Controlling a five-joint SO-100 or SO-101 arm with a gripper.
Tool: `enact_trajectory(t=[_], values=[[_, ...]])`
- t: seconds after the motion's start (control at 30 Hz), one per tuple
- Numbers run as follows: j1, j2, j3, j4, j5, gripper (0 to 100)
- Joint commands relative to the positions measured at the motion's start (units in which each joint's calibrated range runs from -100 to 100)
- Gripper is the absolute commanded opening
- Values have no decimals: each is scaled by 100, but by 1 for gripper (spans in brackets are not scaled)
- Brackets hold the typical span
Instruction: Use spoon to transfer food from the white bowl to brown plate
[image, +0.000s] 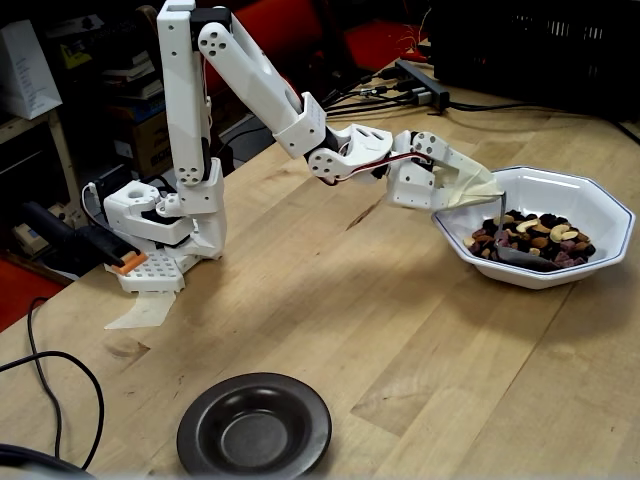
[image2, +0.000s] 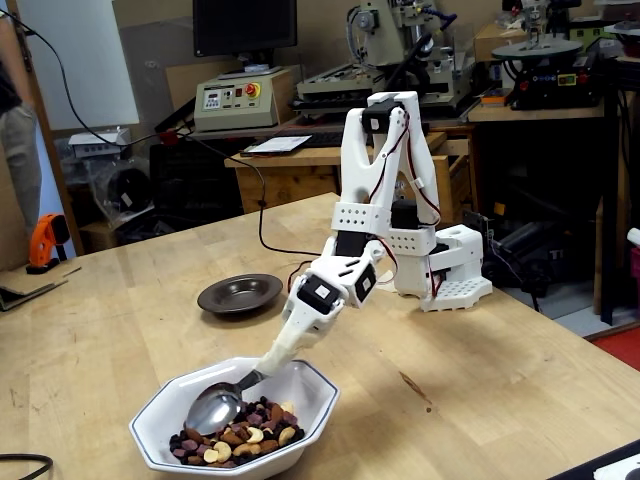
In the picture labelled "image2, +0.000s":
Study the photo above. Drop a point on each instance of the green tool case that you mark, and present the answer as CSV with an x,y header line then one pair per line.
x,y
592,35

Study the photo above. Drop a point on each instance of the clear plastic bag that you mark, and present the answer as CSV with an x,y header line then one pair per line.
x,y
125,190

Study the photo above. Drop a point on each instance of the red plug connector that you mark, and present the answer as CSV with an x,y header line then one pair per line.
x,y
169,137

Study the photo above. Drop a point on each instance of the beige control box red button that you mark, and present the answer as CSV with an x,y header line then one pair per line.
x,y
260,112

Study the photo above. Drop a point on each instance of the red cushioned wooden chair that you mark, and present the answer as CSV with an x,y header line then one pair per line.
x,y
620,350

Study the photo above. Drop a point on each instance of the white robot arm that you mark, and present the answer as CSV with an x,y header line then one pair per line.
x,y
357,160

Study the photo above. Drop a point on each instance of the orange block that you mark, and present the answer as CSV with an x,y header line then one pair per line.
x,y
495,98

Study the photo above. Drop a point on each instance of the white plastic box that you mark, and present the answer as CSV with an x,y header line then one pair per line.
x,y
100,142

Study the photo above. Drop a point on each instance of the black metal rack frame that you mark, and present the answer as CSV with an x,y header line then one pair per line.
x,y
609,200

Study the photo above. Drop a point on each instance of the white paper sheet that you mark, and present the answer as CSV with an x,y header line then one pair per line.
x,y
280,144

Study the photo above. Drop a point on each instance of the white octagonal bowl blue rim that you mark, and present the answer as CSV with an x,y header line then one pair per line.
x,y
305,390

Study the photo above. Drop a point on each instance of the small cardboard box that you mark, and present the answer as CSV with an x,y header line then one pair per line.
x,y
100,237

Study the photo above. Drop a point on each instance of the black flat panel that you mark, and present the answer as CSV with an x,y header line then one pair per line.
x,y
575,472

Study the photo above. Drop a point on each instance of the black computer monitor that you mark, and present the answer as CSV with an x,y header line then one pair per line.
x,y
245,25

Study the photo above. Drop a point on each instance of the standing person grey trousers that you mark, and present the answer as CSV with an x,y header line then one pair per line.
x,y
20,150

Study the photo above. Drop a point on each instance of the white board panel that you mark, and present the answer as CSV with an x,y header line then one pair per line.
x,y
85,65

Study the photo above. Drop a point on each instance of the black plastic crate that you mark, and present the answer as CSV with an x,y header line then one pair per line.
x,y
195,185

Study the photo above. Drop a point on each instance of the metal spoon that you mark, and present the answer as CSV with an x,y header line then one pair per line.
x,y
215,410

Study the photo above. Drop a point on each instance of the brown cardboard box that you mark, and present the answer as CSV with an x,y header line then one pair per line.
x,y
487,45

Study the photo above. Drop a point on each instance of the flat cardboard sheet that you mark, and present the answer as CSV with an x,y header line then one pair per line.
x,y
25,282

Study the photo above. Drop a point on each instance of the black scroll saw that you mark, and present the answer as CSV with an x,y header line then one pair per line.
x,y
550,82

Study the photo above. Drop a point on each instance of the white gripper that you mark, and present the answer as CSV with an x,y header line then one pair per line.
x,y
299,322

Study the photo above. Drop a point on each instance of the pink plastic bin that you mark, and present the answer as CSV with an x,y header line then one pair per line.
x,y
635,265

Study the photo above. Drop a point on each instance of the black keyboard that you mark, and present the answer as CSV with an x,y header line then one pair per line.
x,y
325,139

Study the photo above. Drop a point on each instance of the brown metal plate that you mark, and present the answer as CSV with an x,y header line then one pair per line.
x,y
225,300

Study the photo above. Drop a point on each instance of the orange and black clamp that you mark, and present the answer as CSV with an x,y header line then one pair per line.
x,y
41,240

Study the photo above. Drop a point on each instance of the trail mix heap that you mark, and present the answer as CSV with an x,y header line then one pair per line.
x,y
250,442

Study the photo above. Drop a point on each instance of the wooden desk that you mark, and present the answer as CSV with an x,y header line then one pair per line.
x,y
290,185

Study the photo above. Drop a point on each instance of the wooden shelf board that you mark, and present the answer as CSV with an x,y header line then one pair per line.
x,y
500,114

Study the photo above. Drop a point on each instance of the beige CNC milling machine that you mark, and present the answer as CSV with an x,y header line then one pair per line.
x,y
385,35

